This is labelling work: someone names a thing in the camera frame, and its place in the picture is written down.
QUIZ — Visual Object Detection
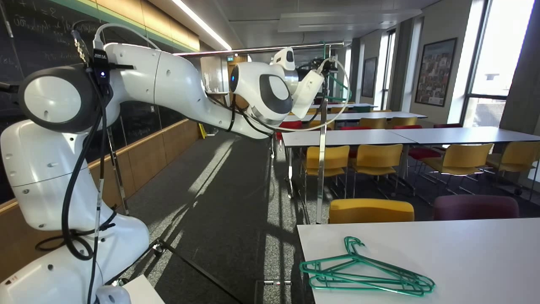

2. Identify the thin black floor rod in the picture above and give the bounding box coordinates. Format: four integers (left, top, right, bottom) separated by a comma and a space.
105, 235, 245, 304

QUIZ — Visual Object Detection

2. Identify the light grey cable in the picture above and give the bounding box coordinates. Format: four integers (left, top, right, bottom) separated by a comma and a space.
91, 22, 164, 55

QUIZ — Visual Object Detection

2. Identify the wooden door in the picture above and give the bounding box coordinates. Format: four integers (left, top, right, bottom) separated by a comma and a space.
226, 53, 253, 66

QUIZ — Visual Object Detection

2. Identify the long ceiling light strip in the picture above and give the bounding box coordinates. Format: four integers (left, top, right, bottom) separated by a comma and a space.
169, 0, 235, 53

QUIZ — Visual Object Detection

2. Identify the yellow chair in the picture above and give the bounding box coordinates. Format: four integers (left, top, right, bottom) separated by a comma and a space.
302, 146, 353, 181
353, 144, 405, 178
388, 115, 422, 129
495, 141, 540, 174
358, 117, 392, 131
437, 144, 495, 178
327, 196, 417, 225

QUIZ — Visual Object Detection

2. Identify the framed wall painting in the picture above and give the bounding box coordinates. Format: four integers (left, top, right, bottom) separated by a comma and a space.
414, 36, 459, 110

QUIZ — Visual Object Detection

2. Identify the tall window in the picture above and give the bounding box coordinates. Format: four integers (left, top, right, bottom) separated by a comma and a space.
459, 0, 537, 129
371, 31, 422, 114

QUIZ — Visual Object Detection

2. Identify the white cable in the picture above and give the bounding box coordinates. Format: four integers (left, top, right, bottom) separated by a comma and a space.
241, 56, 353, 136

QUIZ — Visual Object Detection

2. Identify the dark chalkboard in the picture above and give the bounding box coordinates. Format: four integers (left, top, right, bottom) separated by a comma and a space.
0, 0, 199, 207

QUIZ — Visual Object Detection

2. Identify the thin black cable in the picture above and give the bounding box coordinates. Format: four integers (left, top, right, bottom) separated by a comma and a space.
206, 92, 279, 139

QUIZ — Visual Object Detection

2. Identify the black mounting bar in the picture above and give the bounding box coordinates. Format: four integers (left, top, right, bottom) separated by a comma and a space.
0, 82, 24, 97

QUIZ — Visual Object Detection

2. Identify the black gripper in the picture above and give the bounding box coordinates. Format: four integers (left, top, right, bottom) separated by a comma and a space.
321, 56, 341, 77

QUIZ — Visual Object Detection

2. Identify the silver metal clothes rack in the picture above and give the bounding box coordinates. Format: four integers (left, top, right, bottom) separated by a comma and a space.
171, 39, 351, 227

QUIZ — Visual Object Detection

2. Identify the purple chair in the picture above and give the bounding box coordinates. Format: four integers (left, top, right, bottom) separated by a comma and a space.
430, 193, 522, 222

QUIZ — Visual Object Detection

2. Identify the white robot mounting table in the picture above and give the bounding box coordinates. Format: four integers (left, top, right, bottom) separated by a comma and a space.
122, 274, 167, 304

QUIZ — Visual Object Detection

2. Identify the thick black cable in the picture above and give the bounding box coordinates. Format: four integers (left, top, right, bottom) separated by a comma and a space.
59, 107, 122, 262

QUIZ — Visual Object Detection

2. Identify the red chair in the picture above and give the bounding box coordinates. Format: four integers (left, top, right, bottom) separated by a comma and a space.
407, 146, 444, 164
275, 119, 306, 144

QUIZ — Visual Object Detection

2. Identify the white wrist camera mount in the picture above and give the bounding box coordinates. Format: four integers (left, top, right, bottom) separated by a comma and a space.
290, 71, 327, 122

